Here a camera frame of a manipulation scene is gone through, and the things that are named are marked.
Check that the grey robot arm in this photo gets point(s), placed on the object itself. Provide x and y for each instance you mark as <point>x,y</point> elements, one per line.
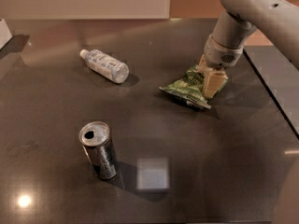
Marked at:
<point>278,20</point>

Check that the green jalapeno chip bag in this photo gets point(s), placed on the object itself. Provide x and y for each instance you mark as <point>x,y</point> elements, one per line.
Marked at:
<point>189,89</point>

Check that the clear plastic water bottle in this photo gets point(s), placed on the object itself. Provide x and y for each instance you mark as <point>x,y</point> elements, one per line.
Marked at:
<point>105,65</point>

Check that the black open drink can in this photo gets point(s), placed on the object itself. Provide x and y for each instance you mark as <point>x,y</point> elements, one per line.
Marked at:
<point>96,140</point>

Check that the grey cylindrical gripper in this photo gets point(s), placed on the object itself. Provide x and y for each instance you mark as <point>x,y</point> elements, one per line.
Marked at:
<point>220,55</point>

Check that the white box at left edge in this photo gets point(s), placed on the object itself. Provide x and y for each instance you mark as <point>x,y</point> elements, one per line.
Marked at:
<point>5,34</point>

